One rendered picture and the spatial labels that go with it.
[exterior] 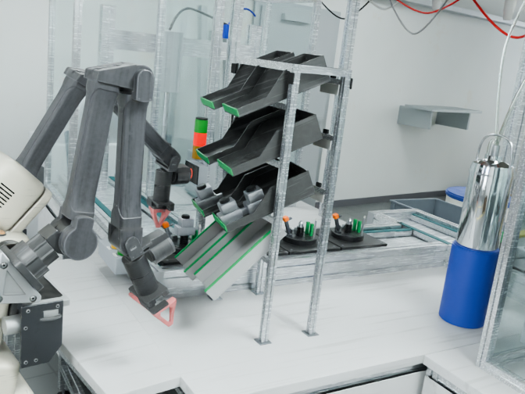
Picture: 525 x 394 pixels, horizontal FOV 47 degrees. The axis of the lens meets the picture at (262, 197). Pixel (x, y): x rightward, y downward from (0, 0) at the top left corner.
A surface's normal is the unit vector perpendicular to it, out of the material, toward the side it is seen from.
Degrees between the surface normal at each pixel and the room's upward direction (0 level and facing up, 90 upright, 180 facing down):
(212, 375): 0
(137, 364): 0
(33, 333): 90
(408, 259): 90
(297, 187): 90
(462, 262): 90
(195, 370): 0
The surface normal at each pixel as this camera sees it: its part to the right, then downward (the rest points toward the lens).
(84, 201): 0.60, 0.11
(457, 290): -0.65, 0.11
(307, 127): 0.34, 0.25
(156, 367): 0.11, -0.97
